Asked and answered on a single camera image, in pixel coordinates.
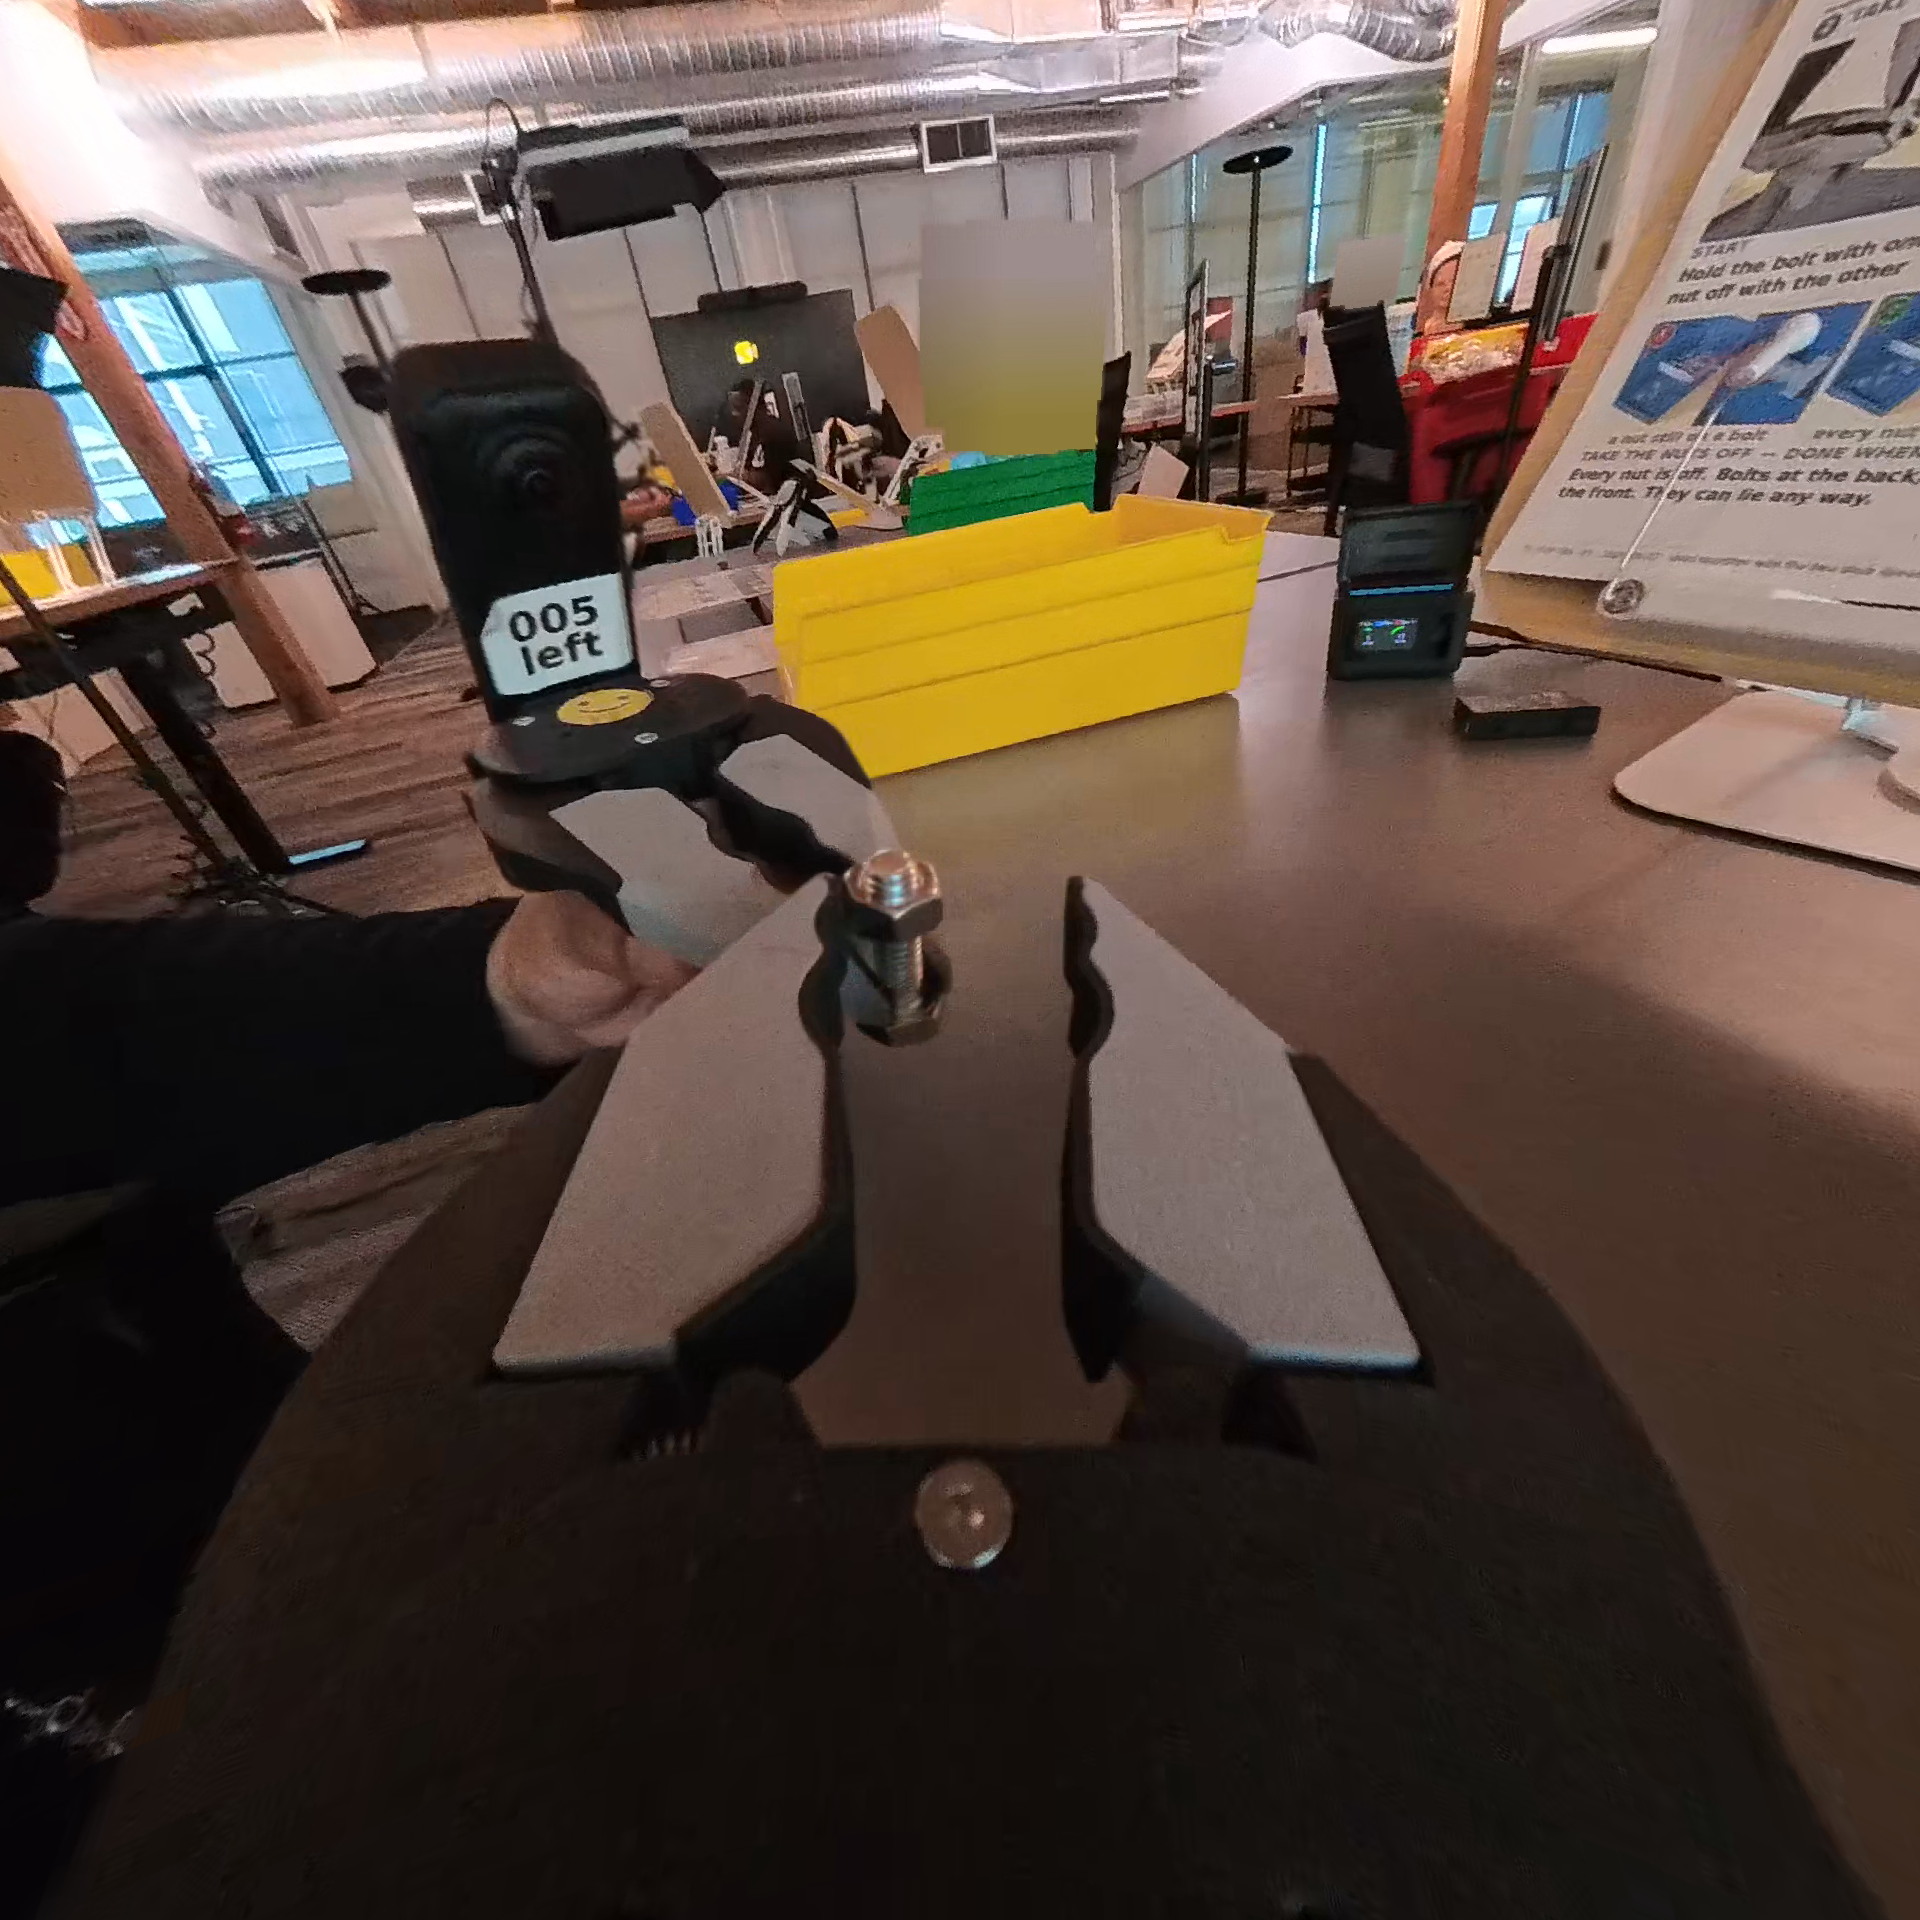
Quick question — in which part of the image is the person's left forearm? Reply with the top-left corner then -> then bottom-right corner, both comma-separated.
0,898 -> 563,1210

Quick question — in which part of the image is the small black block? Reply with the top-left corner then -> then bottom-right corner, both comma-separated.
1452,692 -> 1599,742

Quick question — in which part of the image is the wooden desk with black legs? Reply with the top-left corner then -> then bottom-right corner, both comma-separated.
0,562 -> 368,874

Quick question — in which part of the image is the white stand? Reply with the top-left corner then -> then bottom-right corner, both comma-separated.
1616,601 -> 1920,877

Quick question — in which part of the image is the person's left hand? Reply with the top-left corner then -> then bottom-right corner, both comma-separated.
484,894 -> 702,1072

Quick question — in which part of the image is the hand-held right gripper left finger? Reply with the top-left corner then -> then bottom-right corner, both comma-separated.
489,874 -> 861,1386

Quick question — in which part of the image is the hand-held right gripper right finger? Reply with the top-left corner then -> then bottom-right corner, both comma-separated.
1057,877 -> 1426,1385

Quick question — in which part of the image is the black device with screen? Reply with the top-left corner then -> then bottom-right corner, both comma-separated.
1324,500 -> 1480,682

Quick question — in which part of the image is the dark wall screen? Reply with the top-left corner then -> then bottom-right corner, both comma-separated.
648,284 -> 865,439

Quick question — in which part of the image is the yellow plastic bin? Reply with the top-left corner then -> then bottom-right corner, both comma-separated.
769,495 -> 1275,784

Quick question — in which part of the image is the steel bolt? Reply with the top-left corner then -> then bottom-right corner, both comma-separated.
845,856 -> 953,1048

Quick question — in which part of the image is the white cabinet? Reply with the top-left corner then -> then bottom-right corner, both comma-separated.
210,550 -> 376,708

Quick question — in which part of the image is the black floor lamp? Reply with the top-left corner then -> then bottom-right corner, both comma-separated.
1219,143 -> 1298,507
300,267 -> 404,413

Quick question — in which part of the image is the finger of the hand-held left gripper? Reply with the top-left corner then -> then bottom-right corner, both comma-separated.
718,732 -> 911,905
552,786 -> 788,975

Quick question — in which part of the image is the green plastic bin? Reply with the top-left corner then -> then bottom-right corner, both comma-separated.
908,447 -> 1101,537

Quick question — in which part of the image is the black overhead studio light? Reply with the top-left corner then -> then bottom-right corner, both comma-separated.
478,102 -> 726,240

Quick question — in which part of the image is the instruction sheet board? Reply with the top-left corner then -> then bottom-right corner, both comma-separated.
1478,0 -> 1920,664

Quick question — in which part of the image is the wooden post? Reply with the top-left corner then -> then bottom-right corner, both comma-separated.
0,180 -> 339,724

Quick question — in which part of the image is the red storage cart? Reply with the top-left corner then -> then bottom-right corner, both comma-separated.
1402,315 -> 1595,503

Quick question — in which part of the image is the black softbox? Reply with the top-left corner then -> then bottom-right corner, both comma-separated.
0,267 -> 68,390

